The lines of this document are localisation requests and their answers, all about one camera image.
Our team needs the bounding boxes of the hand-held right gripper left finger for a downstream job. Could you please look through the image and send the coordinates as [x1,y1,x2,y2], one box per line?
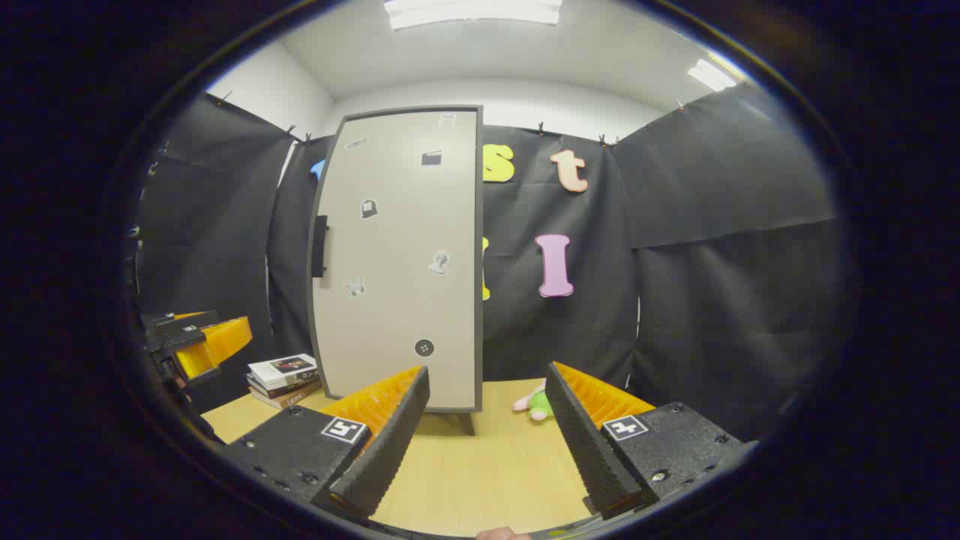
[217,365,432,520]

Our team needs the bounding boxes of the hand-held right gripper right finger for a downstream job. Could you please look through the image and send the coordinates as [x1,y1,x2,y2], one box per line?
[545,361,751,520]

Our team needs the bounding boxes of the grey cabinet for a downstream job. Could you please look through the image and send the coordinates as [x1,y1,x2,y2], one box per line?
[306,105,485,437]

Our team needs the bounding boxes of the green and pink plush toy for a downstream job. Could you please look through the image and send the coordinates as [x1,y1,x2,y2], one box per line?
[513,380,556,422]

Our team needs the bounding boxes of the white cover book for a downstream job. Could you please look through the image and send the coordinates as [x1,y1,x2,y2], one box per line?
[247,353,320,391]

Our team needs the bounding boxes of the dark cover book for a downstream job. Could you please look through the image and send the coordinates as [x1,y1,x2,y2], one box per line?
[247,377,322,401]

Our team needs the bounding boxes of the brown cover book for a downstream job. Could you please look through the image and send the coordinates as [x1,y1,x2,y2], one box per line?
[251,386,324,410]

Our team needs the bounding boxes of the black backdrop cloth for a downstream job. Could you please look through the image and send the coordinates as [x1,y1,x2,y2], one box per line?
[135,81,845,443]

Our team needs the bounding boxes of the small ceiling light panel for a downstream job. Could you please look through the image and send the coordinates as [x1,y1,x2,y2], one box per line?
[686,58,737,92]

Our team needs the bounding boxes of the large ceiling light panel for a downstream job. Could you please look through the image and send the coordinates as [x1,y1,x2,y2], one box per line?
[384,0,563,31]

